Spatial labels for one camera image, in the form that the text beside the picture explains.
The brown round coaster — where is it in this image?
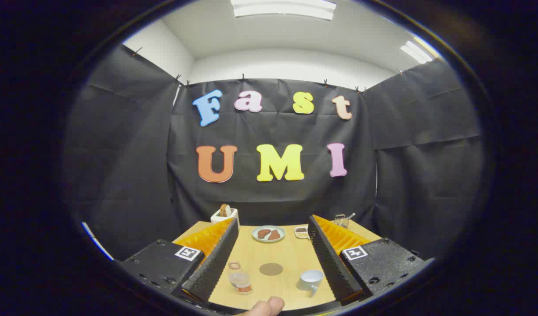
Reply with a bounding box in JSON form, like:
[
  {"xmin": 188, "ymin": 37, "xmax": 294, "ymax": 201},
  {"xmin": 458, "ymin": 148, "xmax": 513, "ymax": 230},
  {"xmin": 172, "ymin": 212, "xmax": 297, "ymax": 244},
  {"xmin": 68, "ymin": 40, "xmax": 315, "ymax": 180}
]
[{"xmin": 259, "ymin": 262, "xmax": 284, "ymax": 276}]

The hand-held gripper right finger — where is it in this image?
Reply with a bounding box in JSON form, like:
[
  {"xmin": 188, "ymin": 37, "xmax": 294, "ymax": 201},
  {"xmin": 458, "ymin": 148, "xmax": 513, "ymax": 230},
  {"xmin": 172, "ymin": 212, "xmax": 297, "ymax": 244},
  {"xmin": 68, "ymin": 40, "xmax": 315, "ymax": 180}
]
[{"xmin": 307, "ymin": 215, "xmax": 428, "ymax": 306}]

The white cup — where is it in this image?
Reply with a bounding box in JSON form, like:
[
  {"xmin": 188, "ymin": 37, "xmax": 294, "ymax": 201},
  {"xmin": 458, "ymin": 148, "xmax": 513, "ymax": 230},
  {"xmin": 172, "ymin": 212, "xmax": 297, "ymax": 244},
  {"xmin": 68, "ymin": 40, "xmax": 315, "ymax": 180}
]
[{"xmin": 296, "ymin": 269, "xmax": 325, "ymax": 298}]

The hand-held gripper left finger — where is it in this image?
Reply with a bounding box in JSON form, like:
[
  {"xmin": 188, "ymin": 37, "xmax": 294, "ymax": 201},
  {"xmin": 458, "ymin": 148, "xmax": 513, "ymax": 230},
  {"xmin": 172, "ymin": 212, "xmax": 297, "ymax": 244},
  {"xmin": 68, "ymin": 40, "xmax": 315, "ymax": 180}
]
[{"xmin": 119, "ymin": 218, "xmax": 241, "ymax": 303}]

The large ceiling light panel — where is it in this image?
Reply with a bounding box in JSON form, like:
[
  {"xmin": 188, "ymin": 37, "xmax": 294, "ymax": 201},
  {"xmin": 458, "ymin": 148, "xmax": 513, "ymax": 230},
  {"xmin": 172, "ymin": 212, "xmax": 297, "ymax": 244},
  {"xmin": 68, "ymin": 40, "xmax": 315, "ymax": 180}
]
[{"xmin": 231, "ymin": 0, "xmax": 336, "ymax": 21}]

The small ceiling light panel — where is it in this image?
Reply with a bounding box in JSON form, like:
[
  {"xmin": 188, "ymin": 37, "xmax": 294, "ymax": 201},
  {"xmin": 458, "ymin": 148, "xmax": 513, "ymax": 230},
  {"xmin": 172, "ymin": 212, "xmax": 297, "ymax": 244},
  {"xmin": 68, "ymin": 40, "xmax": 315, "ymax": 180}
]
[{"xmin": 401, "ymin": 40, "xmax": 434, "ymax": 64}]

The white toaster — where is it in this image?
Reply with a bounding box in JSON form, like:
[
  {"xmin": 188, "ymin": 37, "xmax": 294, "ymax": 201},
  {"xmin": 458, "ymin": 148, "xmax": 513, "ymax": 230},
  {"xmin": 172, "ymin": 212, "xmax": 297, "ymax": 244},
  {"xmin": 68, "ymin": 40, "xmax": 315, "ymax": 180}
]
[{"xmin": 210, "ymin": 208, "xmax": 239, "ymax": 229}]

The pale green plate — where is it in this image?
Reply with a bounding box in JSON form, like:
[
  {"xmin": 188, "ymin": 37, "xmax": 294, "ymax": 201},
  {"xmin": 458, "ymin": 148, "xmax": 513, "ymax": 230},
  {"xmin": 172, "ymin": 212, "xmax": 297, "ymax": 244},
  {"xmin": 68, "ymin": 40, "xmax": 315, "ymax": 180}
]
[{"xmin": 252, "ymin": 225, "xmax": 286, "ymax": 243}]

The wooden table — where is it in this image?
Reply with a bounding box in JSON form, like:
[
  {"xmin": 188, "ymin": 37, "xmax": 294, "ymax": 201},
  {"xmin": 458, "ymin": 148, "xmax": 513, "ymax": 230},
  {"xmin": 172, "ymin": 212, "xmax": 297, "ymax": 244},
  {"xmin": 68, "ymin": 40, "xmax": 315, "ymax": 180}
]
[{"xmin": 172, "ymin": 220, "xmax": 382, "ymax": 311}]

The black backdrop cloth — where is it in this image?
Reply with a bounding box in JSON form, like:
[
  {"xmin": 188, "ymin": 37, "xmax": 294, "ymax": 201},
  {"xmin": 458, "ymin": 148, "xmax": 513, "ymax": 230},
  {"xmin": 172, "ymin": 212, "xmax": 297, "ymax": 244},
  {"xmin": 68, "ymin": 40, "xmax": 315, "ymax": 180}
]
[{"xmin": 62, "ymin": 44, "xmax": 487, "ymax": 262}]

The clear plastic juice bottle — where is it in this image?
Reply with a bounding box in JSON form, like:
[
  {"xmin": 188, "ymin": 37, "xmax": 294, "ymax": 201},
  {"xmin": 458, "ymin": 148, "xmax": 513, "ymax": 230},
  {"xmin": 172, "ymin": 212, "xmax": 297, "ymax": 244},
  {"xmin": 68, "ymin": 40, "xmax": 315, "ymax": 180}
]
[{"xmin": 228, "ymin": 261, "xmax": 253, "ymax": 294}]

